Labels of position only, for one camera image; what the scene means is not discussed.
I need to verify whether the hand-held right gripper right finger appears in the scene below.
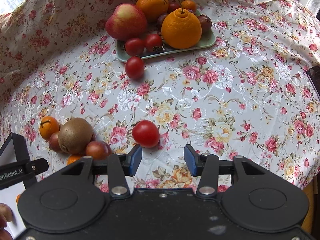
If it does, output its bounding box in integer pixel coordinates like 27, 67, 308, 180
184, 144, 268, 197

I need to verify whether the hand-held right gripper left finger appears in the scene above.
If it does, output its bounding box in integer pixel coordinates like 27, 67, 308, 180
61, 144, 143, 197

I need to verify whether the black box with white interior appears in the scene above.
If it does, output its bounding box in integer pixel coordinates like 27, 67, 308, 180
0, 132, 38, 240

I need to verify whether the red tomato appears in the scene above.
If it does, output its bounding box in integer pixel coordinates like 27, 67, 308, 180
125, 38, 145, 57
144, 34, 164, 53
125, 56, 145, 80
132, 120, 160, 148

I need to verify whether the dark red plum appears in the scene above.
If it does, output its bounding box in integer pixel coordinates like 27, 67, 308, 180
85, 140, 113, 161

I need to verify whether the small mandarin with stem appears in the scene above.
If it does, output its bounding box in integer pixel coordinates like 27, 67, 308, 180
39, 116, 61, 141

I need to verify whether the brown kiwi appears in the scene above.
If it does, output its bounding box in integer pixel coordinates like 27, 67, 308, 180
0, 203, 14, 222
58, 117, 93, 155

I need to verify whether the floral tablecloth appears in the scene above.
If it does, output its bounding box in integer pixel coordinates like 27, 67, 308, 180
0, 0, 320, 200

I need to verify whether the pale green tray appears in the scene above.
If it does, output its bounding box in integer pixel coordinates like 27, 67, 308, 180
116, 8, 216, 63

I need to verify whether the knobbed large orange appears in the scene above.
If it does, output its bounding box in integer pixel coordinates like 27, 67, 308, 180
161, 8, 202, 50

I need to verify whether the red yellow apple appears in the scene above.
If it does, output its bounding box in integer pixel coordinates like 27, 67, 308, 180
105, 3, 147, 41

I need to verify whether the dark rectangular object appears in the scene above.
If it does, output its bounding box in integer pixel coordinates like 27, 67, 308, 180
306, 65, 320, 101

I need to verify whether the dark red cherry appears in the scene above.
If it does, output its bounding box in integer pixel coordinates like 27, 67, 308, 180
168, 0, 181, 13

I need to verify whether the round orange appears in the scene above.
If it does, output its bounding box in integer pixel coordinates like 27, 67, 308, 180
136, 0, 169, 23

